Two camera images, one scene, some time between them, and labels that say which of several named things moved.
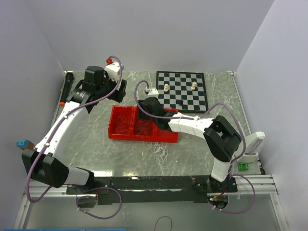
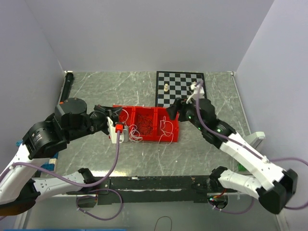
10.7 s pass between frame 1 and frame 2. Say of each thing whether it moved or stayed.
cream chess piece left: stayed
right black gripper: moved
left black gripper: moved
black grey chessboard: stayed
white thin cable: moved
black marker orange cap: stayed
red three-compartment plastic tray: stayed
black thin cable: stayed
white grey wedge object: stayed
